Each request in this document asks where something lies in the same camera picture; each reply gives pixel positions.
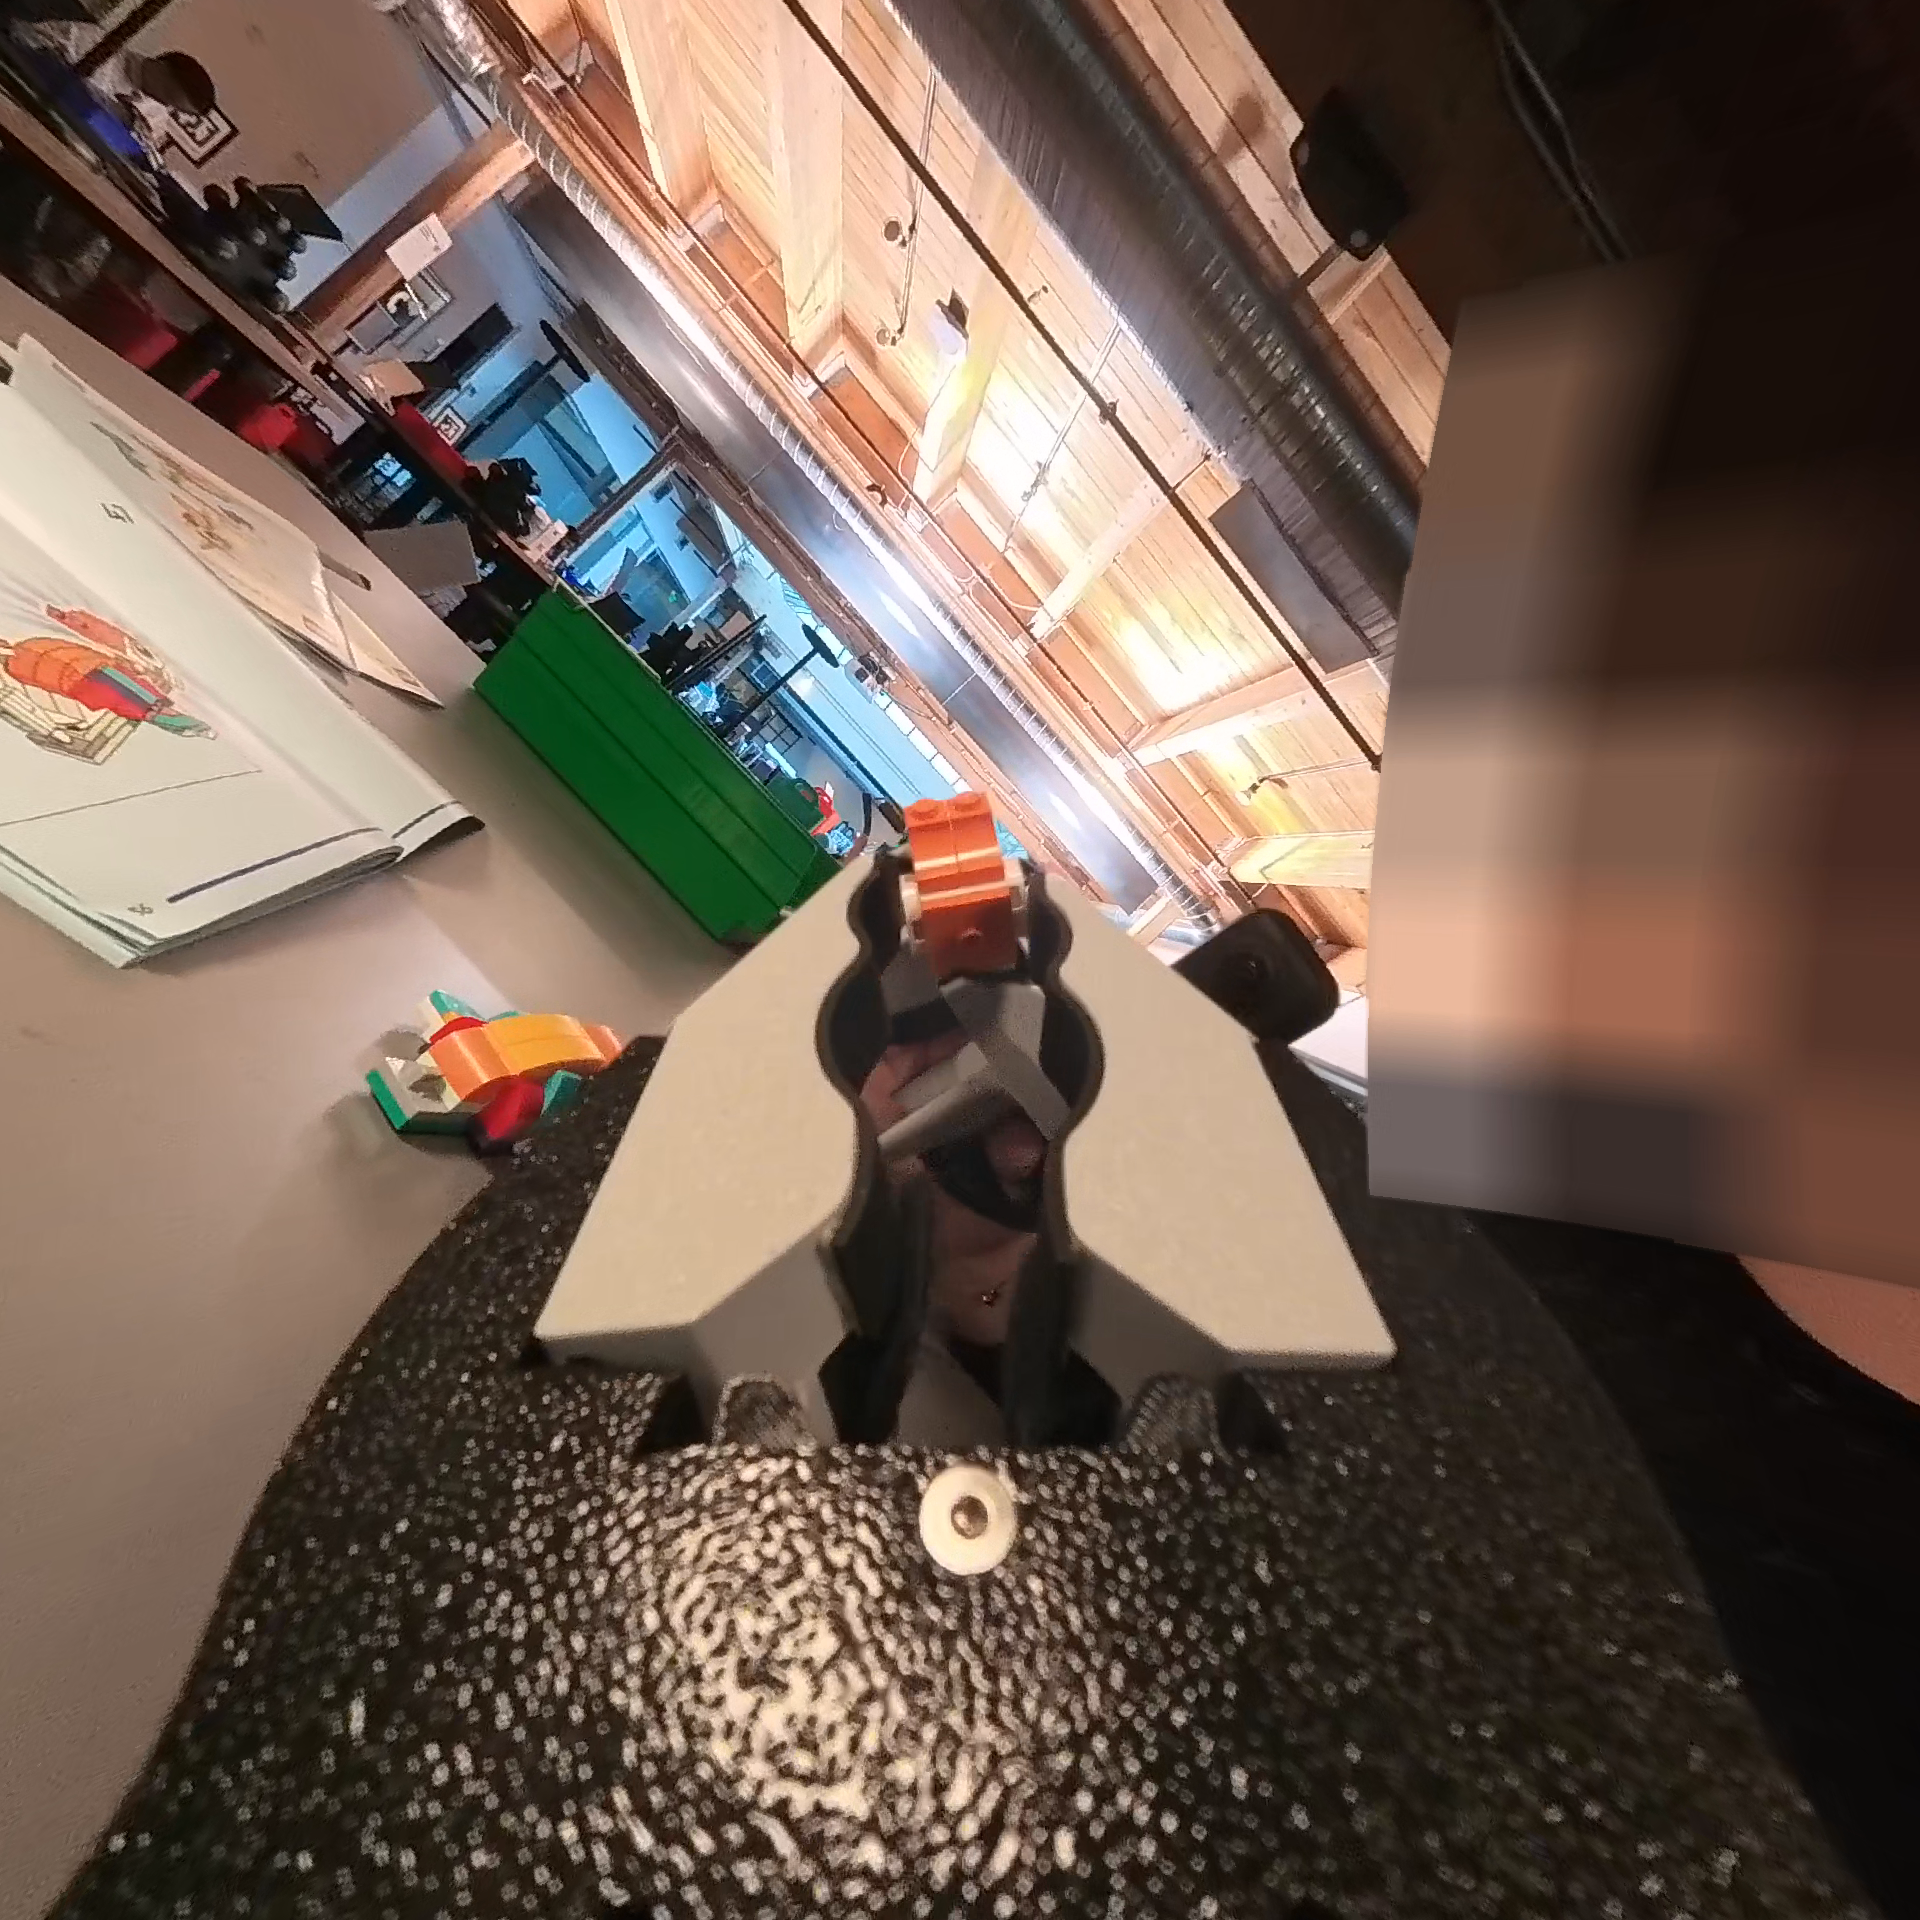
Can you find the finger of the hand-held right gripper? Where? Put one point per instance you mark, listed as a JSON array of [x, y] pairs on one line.
[[917, 1002], [1021, 1066]]

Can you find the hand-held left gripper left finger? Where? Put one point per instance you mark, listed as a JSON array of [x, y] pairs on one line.
[[704, 1201]]

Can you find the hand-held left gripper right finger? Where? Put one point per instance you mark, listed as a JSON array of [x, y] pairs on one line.
[[1215, 1201]]

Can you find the orange lego brick assembly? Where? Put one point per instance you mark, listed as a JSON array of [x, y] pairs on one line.
[[961, 884]]

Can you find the colourful lego model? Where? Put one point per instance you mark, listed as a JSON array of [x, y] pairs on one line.
[[495, 1058]]

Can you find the green plastic bin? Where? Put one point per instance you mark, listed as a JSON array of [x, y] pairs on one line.
[[645, 749]]

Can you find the pale blue instruction booklet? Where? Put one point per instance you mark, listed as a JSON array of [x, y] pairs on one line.
[[224, 810]]

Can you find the person's right hand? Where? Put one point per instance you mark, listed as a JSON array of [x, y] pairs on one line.
[[984, 1276]]

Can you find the small white leaflet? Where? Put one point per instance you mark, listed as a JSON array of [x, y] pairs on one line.
[[382, 644]]

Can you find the black ceiling speaker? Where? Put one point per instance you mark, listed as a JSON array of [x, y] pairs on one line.
[[1349, 171]]

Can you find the closed unicorn cover instruction booklet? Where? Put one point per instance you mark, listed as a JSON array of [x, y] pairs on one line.
[[210, 494]]

